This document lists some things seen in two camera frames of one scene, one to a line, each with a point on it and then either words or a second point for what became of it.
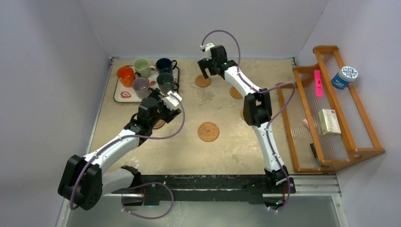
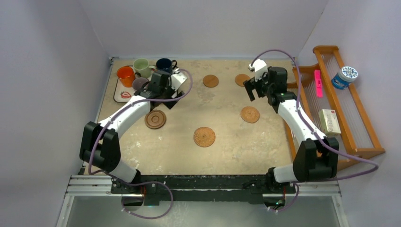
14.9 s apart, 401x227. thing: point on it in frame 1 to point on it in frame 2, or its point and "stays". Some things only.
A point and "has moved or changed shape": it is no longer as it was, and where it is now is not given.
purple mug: (141, 86) stays
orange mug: (126, 75) stays
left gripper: (172, 112) to (173, 92)
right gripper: (203, 65) to (252, 84)
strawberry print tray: (125, 94) stays
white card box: (329, 122) stays
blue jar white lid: (345, 74) stays
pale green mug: (141, 65) stays
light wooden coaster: (201, 82) to (210, 81)
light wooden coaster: (235, 93) has moved or changed shape
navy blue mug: (164, 65) stays
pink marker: (318, 84) stays
